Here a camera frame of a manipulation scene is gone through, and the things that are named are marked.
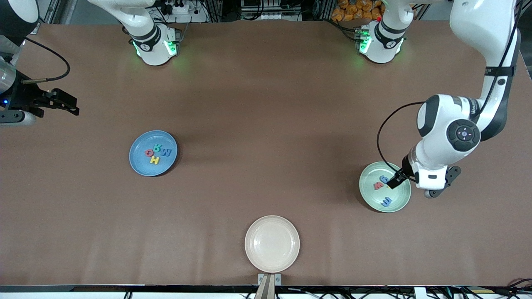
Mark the green plate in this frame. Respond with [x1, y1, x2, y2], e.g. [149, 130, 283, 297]
[359, 162, 411, 213]

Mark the blue plate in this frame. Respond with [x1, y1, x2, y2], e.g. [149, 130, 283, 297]
[129, 130, 178, 177]

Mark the beige plate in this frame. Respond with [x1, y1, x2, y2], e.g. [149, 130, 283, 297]
[244, 215, 300, 273]

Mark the white power strip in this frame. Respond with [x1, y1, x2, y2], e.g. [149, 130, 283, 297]
[162, 0, 197, 15]

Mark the orange snack bag pile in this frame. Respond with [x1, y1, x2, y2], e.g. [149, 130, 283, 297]
[331, 0, 385, 22]

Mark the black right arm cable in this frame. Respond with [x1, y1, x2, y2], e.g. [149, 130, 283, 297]
[21, 37, 71, 85]

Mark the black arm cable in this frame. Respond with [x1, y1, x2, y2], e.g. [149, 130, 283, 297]
[21, 37, 71, 85]
[376, 0, 522, 183]

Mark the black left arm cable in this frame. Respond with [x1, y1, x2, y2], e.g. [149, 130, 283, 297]
[376, 0, 522, 183]

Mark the aluminium frame profile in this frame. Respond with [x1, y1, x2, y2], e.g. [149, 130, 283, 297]
[42, 0, 67, 24]

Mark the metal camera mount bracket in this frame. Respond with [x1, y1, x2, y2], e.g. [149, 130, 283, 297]
[258, 273, 281, 299]

